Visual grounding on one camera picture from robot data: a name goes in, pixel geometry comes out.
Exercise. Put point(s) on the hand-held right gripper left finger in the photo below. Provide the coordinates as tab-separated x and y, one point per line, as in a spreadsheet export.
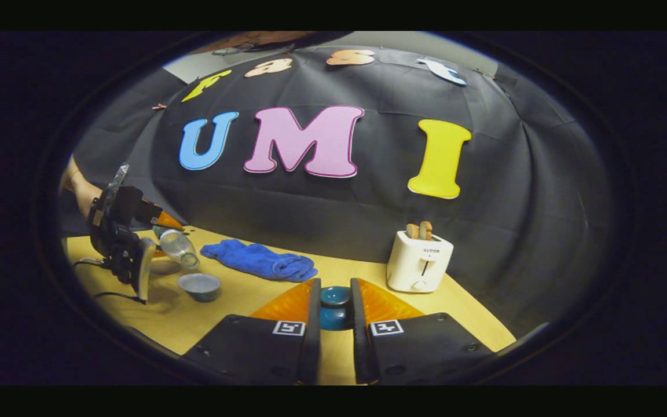
312	336

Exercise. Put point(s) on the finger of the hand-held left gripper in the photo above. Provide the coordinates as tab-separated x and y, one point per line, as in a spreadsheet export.
162	220
145	266

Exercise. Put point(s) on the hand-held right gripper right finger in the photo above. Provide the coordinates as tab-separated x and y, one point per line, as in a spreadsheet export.
359	336

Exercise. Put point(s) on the blue teacup lid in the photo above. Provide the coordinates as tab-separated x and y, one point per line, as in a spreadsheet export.
335	313

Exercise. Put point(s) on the clear plastic water bottle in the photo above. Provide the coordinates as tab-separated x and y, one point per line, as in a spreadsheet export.
180	249

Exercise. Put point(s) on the grey teacup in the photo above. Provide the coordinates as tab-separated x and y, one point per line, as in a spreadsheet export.
199	288

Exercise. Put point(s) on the blue towel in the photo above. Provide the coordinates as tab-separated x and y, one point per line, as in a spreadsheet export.
258	260

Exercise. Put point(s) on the white toaster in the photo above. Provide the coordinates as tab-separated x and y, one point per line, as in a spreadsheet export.
417	263

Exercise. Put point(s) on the toast slice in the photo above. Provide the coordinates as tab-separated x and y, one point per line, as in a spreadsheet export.
419	230

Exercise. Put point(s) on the black backdrop cloth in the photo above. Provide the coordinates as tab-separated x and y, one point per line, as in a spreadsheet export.
339	208

